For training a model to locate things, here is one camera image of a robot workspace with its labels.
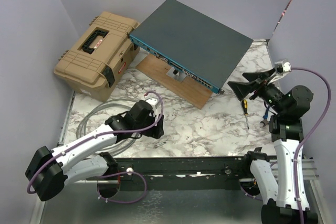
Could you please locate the metal switch stand bracket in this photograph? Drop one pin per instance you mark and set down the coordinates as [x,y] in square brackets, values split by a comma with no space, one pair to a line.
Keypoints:
[176,74]

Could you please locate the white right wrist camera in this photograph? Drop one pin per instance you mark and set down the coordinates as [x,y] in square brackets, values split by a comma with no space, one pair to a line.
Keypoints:
[282,68]

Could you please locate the tan plastic tool case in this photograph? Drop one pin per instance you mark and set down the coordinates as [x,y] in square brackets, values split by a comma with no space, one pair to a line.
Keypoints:
[96,62]

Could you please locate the blue handled pliers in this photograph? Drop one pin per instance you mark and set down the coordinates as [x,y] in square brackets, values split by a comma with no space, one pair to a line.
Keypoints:
[264,122]

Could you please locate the wooden base board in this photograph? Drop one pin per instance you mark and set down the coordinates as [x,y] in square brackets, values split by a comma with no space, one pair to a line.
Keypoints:
[189,90]

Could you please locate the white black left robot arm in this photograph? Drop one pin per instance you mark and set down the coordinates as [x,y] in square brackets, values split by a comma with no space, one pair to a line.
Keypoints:
[49,171]

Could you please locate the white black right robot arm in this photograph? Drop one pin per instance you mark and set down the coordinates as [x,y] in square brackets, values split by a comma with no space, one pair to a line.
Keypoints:
[284,197]

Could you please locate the dark blue network switch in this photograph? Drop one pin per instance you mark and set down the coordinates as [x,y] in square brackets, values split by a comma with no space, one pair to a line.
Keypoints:
[198,46]

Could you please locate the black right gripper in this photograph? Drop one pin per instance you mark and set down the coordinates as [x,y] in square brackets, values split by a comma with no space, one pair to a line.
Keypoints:
[242,88]

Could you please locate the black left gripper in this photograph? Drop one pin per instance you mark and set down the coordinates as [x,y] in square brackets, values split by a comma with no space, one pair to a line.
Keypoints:
[156,131]

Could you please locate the yellow black screwdriver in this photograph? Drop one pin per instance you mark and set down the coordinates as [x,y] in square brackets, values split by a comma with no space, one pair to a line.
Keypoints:
[245,110]

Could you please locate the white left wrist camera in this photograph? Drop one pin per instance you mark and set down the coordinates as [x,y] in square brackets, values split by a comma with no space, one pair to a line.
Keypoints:
[154,102]

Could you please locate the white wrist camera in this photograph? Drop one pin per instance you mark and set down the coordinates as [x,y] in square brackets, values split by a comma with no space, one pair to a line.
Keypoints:
[154,102]
[282,68]

